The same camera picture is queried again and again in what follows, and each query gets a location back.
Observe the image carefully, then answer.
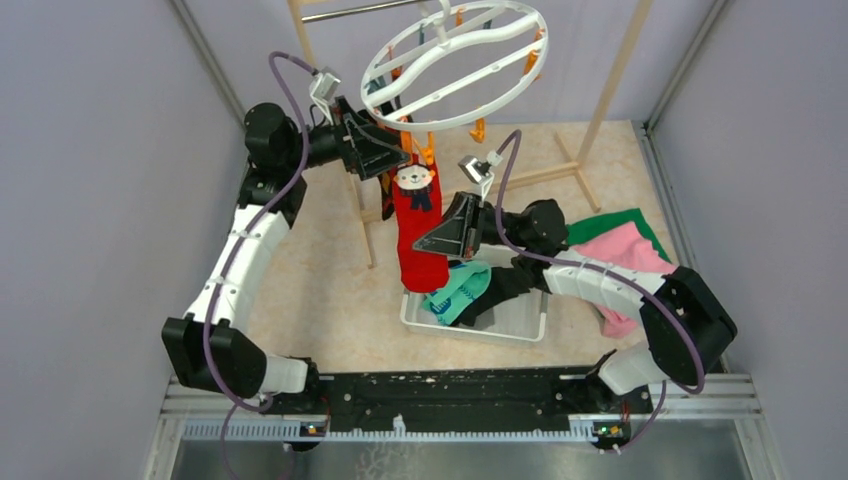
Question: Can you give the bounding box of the teal patterned sock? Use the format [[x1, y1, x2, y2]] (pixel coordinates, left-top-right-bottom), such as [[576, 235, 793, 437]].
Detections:
[[421, 260, 492, 327]]

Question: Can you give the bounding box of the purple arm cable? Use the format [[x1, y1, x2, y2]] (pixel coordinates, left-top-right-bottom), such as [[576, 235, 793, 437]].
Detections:
[[493, 129, 708, 455], [201, 51, 326, 480]]

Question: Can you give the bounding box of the pink cloth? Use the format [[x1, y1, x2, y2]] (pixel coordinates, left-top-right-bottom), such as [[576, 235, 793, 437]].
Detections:
[[574, 220, 676, 339]]

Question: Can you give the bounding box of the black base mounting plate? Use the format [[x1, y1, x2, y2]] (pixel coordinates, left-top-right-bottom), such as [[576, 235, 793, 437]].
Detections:
[[267, 367, 654, 449]]

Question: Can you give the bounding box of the white perforated plastic basket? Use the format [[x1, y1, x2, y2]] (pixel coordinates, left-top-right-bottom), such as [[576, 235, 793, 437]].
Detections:
[[399, 291, 548, 347]]

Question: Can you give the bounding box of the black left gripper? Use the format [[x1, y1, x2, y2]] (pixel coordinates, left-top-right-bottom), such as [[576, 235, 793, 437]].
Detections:
[[283, 96, 409, 180]]

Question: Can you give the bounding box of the red sock with cat face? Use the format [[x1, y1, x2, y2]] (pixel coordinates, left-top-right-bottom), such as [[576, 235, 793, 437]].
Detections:
[[391, 154, 449, 294]]

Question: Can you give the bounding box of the wooden drying rack frame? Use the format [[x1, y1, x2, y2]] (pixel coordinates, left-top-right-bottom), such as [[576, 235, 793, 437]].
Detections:
[[310, 1, 652, 260]]

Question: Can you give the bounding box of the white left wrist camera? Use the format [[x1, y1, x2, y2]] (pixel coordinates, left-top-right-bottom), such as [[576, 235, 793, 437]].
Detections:
[[309, 67, 341, 111]]

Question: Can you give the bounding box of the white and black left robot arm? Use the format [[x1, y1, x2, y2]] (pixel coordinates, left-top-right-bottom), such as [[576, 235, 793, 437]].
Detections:
[[161, 97, 410, 414]]

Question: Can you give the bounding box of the green cloth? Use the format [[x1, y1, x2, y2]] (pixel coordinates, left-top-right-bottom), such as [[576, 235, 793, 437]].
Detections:
[[567, 208, 671, 261]]

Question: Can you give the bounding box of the aluminium rail frame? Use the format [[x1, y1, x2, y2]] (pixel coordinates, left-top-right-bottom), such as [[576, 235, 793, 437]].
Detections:
[[144, 367, 785, 479]]

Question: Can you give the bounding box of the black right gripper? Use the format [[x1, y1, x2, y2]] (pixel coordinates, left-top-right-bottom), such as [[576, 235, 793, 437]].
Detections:
[[411, 191, 532, 259]]

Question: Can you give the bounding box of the black argyle sock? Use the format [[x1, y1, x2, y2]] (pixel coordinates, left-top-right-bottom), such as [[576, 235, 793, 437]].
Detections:
[[378, 171, 395, 221]]

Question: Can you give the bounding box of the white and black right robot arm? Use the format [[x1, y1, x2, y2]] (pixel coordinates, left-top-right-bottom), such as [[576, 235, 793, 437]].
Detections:
[[412, 192, 738, 412]]

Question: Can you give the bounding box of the white round sock hanger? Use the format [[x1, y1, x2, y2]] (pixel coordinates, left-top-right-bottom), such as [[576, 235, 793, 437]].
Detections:
[[360, 1, 551, 133]]

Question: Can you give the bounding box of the white slotted cable duct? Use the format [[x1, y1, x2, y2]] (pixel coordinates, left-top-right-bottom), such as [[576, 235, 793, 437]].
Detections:
[[182, 418, 598, 443]]

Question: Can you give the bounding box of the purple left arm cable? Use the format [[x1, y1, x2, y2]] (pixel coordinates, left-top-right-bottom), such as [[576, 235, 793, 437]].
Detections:
[[201, 51, 326, 480]]

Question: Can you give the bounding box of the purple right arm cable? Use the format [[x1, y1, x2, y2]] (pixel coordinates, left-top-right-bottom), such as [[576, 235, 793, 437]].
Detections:
[[493, 129, 708, 455]]

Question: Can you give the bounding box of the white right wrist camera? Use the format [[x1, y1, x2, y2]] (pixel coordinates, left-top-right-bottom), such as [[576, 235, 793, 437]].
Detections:
[[458, 155, 495, 201]]

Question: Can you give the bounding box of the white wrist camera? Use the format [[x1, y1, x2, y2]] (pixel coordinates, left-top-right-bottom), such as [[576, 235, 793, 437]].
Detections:
[[458, 155, 495, 201], [309, 67, 341, 111]]

